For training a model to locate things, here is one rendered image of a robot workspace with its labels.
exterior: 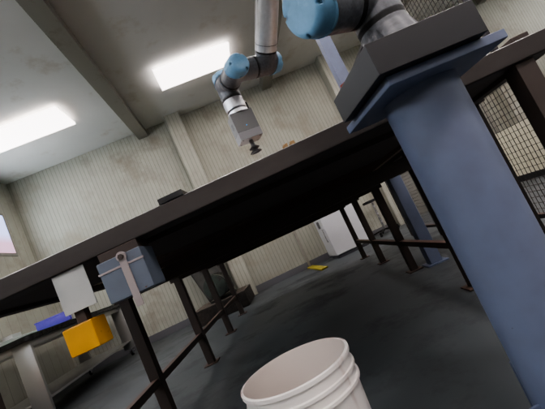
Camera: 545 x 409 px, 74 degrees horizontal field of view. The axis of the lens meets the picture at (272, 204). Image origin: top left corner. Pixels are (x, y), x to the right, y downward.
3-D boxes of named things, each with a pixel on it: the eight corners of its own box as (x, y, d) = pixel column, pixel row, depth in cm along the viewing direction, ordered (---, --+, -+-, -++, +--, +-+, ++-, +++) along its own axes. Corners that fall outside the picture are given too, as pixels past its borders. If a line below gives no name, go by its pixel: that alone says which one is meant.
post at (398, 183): (449, 259, 288) (319, 1, 313) (430, 268, 288) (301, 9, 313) (440, 257, 305) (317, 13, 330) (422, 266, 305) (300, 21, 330)
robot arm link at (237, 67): (253, 47, 122) (243, 66, 132) (223, 53, 117) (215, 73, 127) (263, 67, 121) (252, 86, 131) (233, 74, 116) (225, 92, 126)
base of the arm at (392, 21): (444, 26, 77) (422, -13, 78) (380, 57, 76) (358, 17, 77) (418, 62, 92) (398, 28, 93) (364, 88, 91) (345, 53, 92)
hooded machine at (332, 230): (361, 244, 690) (330, 180, 704) (371, 243, 633) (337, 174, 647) (329, 260, 682) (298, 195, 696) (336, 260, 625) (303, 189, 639)
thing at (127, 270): (158, 297, 100) (134, 237, 102) (113, 318, 100) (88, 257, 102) (171, 290, 112) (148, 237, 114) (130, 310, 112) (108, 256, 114)
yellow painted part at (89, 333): (100, 346, 101) (70, 267, 104) (71, 359, 101) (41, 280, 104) (114, 337, 109) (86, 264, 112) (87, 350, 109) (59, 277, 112)
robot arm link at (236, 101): (221, 109, 134) (242, 102, 136) (227, 119, 134) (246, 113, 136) (224, 99, 127) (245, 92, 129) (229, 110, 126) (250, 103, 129)
